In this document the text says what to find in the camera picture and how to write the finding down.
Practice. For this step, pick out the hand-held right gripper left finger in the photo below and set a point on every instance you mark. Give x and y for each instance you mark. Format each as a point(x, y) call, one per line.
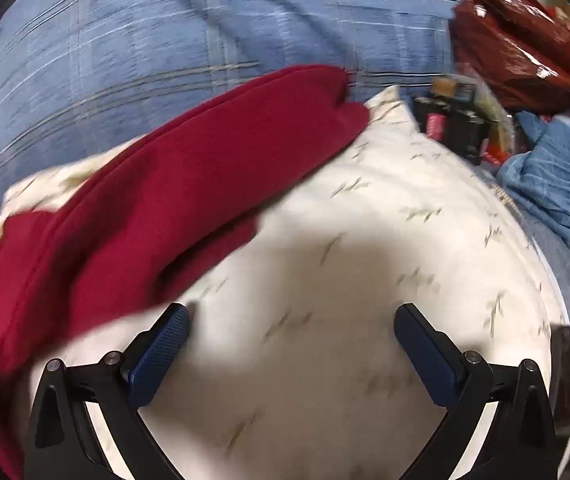
point(162, 355)

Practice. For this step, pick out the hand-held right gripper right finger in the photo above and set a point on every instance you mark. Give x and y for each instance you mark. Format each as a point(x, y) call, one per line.
point(425, 355)

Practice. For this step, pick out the dark red garment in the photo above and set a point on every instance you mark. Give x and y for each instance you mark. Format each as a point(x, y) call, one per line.
point(165, 185)

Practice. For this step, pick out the white leaf-print pillow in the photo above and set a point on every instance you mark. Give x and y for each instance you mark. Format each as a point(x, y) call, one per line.
point(355, 260)

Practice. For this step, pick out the light blue crumpled cloth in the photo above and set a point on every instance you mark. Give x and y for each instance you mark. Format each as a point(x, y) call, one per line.
point(555, 175)

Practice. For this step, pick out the black box with red label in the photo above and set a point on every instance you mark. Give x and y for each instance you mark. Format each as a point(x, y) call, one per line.
point(435, 120)

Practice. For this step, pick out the red plastic bag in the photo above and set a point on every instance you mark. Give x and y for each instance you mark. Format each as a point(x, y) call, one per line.
point(515, 60)

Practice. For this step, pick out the blue plaid bedsheet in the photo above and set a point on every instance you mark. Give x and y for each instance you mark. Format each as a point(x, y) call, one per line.
point(165, 35)

